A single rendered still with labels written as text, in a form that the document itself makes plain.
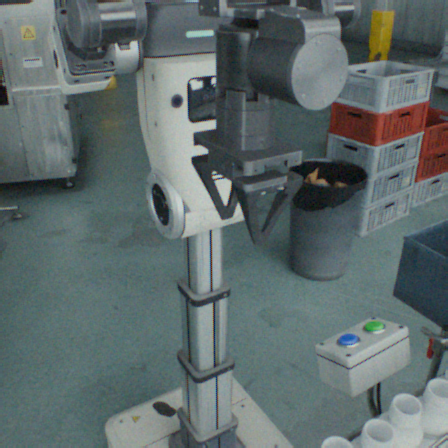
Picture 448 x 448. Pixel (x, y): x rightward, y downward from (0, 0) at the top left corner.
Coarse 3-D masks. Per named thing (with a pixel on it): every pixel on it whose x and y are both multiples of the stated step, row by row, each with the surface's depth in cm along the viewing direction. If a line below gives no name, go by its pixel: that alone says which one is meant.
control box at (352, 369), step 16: (368, 320) 82; (336, 336) 78; (368, 336) 76; (384, 336) 75; (400, 336) 76; (320, 352) 76; (336, 352) 73; (352, 352) 72; (368, 352) 72; (384, 352) 74; (400, 352) 76; (320, 368) 77; (336, 368) 73; (352, 368) 71; (368, 368) 73; (384, 368) 74; (400, 368) 76; (336, 384) 74; (352, 384) 71; (368, 384) 73; (368, 400) 78
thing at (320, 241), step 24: (312, 168) 288; (336, 168) 286; (360, 168) 273; (312, 192) 254; (336, 192) 250; (360, 192) 258; (312, 216) 261; (336, 216) 258; (312, 240) 269; (336, 240) 267; (312, 264) 277; (336, 264) 277
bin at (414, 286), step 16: (432, 224) 145; (416, 240) 143; (432, 240) 148; (416, 256) 137; (432, 256) 132; (400, 272) 144; (416, 272) 138; (432, 272) 133; (400, 288) 145; (416, 288) 140; (432, 288) 134; (416, 304) 141; (432, 304) 136; (432, 320) 137
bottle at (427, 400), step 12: (432, 384) 61; (444, 384) 61; (420, 396) 64; (432, 396) 59; (444, 396) 61; (432, 408) 59; (444, 408) 59; (420, 420) 60; (432, 420) 59; (444, 420) 59; (432, 432) 59; (444, 432) 59; (420, 444) 61; (444, 444) 61
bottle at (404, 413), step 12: (396, 396) 58; (408, 396) 58; (396, 408) 57; (408, 408) 59; (420, 408) 57; (396, 420) 57; (408, 420) 56; (396, 432) 57; (408, 432) 57; (420, 432) 58; (396, 444) 57; (408, 444) 57
